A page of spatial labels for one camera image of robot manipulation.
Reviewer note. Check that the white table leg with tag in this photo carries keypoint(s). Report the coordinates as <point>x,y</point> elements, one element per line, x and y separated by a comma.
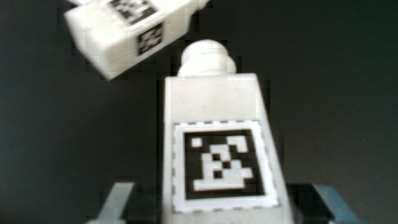
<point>223,179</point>

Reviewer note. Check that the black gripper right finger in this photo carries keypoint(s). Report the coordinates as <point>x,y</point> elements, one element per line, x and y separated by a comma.
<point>319,205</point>

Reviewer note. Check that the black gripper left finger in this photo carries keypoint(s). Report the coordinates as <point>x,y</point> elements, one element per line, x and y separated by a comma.
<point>131,205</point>

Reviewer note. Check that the white table leg centre right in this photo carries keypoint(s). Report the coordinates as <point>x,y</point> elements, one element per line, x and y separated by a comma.
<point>125,28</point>

